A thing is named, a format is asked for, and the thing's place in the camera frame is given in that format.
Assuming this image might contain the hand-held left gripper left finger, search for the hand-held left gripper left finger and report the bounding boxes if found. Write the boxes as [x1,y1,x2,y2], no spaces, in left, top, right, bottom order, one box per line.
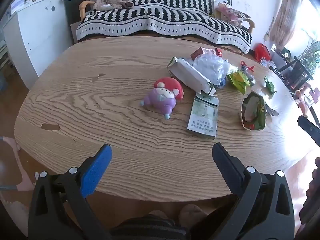
[28,144,112,240]

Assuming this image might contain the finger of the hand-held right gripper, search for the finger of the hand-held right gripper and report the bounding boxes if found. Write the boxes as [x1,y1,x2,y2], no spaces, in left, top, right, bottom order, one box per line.
[297,116,320,147]

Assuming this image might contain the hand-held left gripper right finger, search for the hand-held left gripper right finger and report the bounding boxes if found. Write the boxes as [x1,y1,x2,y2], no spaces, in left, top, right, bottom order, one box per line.
[212,142,295,240]

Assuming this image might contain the person's right hand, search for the person's right hand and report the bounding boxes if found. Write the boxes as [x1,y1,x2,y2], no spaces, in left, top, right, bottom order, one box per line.
[305,157,320,207]

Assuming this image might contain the pink plastic toy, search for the pink plastic toy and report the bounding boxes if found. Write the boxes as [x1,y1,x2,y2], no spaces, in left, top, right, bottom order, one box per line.
[295,86,320,115]

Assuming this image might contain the flat white green carton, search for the flat white green carton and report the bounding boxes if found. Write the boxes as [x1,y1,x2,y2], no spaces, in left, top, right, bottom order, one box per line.
[187,92,219,140]

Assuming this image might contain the pink slipper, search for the pink slipper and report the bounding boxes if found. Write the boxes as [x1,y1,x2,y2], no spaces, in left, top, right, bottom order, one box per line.
[179,204,208,223]
[149,210,169,220]

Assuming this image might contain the green toy car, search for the green toy car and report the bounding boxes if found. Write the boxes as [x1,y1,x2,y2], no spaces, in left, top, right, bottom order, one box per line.
[264,76,277,95]

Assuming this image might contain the black chair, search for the black chair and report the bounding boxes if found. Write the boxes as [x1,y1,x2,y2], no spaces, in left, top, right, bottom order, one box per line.
[271,49,314,92]

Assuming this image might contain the green potted plant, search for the green potted plant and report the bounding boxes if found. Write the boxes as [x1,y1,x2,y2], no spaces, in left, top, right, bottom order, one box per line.
[299,39,320,80]

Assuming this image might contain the blue clear candy wrapper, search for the blue clear candy wrapper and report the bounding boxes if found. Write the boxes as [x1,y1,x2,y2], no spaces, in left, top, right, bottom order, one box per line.
[239,64,256,85]

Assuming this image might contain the pink stool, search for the pink stool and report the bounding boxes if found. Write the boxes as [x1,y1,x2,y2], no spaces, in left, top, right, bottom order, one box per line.
[0,136,35,193]

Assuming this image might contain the yellow green snack wrapper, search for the yellow green snack wrapper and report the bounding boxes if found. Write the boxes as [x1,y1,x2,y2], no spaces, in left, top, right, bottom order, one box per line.
[226,69,250,95]

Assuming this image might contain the red bag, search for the red bag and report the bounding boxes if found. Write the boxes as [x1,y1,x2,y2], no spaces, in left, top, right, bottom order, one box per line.
[254,43,272,63]

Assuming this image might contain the purple toy with red cap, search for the purple toy with red cap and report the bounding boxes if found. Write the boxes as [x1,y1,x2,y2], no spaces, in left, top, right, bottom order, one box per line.
[139,77,184,120]

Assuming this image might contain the long white carton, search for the long white carton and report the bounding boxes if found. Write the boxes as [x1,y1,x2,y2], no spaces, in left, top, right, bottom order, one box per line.
[167,57,217,97]

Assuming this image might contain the white plastic bag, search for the white plastic bag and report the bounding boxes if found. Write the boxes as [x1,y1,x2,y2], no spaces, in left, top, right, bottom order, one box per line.
[192,54,238,85]

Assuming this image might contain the brown curtain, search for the brown curtain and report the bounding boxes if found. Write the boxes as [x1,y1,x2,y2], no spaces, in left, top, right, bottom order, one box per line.
[269,0,304,52]

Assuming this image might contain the red white packet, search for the red white packet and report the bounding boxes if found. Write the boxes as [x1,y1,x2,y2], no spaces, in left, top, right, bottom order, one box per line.
[204,48,223,57]

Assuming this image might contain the small red box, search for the small red box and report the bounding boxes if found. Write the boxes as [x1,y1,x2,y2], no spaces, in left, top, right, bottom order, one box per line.
[190,47,207,60]

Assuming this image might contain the pink printed bags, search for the pink printed bags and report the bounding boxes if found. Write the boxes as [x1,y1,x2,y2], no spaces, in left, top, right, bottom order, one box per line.
[212,0,252,28]

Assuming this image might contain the white cabinet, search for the white cabinet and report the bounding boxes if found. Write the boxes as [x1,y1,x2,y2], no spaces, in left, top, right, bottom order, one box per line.
[2,0,75,89]

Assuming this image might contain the black white striped blanket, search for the black white striped blanket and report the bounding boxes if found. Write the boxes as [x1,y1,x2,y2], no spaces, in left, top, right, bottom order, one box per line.
[76,0,252,54]

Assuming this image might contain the black speaker box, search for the black speaker box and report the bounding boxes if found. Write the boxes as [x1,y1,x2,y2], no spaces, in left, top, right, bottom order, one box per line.
[64,0,90,30]

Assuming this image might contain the wooden sofa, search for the wooden sofa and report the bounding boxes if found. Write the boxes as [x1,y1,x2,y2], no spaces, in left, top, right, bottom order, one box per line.
[79,0,256,55]

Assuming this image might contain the brown cloth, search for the brown cloth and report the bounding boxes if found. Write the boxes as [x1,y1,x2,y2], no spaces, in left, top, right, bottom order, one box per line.
[93,0,135,11]

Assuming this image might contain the white paper sheet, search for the white paper sheet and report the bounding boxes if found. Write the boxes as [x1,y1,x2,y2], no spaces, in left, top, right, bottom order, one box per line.
[10,0,27,14]

